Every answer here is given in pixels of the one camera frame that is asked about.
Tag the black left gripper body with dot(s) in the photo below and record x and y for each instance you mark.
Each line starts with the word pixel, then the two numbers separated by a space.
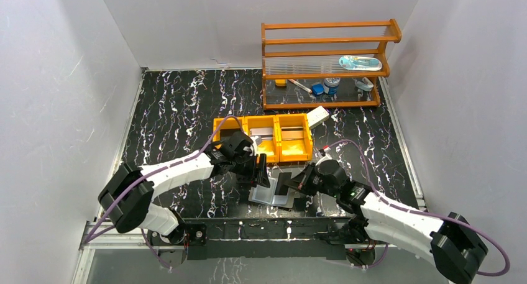
pixel 260 170

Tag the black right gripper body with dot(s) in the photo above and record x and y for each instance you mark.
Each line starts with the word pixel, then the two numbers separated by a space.
pixel 301 181

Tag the yellow three-compartment organizer tray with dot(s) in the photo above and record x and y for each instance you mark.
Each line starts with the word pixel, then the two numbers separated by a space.
pixel 277 150

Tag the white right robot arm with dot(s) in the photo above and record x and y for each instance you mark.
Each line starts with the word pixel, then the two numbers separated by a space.
pixel 456 251

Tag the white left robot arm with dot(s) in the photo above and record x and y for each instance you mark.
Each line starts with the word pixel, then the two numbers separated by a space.
pixel 128 197

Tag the silver card in tray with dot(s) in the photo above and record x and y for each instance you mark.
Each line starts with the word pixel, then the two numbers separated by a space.
pixel 264 133

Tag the brown card in tray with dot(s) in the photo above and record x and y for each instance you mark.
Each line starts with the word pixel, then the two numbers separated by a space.
pixel 292 133

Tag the green and white box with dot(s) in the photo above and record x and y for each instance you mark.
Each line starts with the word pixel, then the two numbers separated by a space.
pixel 317 116

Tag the small blue box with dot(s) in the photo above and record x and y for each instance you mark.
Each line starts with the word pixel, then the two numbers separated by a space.
pixel 317 89

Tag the white jar blue label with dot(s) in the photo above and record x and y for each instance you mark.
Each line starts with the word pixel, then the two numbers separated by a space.
pixel 331 85

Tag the white marker pen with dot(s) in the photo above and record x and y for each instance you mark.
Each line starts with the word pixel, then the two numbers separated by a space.
pixel 298 84

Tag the orange wooden shelf rack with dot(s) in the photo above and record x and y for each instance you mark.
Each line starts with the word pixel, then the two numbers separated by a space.
pixel 309 53

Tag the teal blister pack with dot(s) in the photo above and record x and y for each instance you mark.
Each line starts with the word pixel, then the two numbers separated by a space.
pixel 358 63

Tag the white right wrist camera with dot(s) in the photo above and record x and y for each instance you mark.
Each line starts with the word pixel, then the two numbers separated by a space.
pixel 325 153

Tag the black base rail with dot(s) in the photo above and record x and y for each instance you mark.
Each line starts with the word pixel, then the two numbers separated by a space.
pixel 326 238

